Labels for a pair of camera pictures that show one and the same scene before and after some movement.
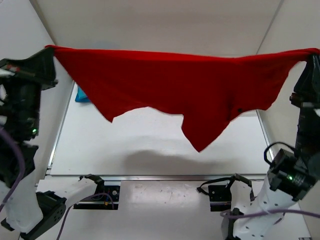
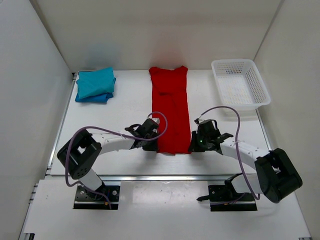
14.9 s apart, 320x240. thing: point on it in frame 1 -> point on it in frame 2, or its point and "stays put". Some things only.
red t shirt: [211, 91] -> [170, 97]
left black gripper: [38, 69] -> [153, 147]
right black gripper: [308, 92] -> [194, 147]
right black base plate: [220, 197] stays put
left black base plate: [107, 199] stays put
